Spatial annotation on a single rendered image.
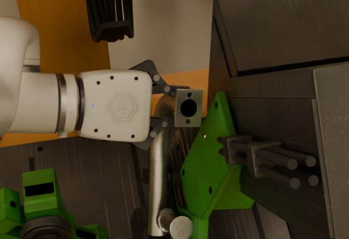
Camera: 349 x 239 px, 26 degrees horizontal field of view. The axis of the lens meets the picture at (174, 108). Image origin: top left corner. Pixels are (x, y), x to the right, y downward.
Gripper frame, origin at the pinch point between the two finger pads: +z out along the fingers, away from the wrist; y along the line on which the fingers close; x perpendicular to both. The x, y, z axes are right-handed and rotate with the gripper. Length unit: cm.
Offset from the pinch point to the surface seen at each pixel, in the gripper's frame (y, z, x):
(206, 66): -8, 61, 152
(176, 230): -19.3, 1.0, 0.7
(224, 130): -2.1, 3.8, -8.7
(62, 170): -18.0, -10.8, 34.7
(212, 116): -0.9, 3.8, -3.8
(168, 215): -18.2, 0.9, 5.0
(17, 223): -18.6, -22.4, 4.4
